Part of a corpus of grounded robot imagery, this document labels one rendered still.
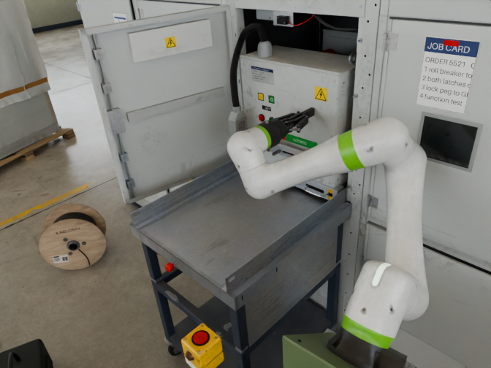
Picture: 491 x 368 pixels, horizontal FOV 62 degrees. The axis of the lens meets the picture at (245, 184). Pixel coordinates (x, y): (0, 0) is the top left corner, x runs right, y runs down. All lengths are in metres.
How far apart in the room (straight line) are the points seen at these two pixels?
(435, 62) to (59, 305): 2.36
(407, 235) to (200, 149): 1.09
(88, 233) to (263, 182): 1.72
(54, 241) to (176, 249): 1.42
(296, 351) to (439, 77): 0.88
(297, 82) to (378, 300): 0.91
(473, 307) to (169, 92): 1.44
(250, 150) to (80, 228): 1.71
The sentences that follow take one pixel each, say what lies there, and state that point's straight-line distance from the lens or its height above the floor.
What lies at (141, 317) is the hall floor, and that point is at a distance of 2.54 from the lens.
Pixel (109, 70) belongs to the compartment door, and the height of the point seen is 1.42.
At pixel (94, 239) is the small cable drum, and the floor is 0.21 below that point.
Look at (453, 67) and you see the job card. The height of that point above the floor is 1.46.
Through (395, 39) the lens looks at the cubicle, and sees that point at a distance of 1.41.
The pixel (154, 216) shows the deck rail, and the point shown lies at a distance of 1.75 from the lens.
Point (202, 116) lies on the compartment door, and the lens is 1.92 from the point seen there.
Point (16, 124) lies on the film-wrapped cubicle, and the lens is 4.77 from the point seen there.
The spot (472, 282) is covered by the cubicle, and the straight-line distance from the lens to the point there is 1.66.
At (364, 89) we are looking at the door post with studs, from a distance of 1.53.
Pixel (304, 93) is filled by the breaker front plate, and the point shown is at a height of 1.29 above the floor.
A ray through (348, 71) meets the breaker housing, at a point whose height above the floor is 1.38.
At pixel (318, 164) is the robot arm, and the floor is 1.23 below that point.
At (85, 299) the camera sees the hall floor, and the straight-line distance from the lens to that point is 2.77.
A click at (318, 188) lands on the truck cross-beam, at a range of 1.74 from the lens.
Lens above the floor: 1.82
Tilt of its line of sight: 31 degrees down
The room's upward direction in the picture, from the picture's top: 5 degrees counter-clockwise
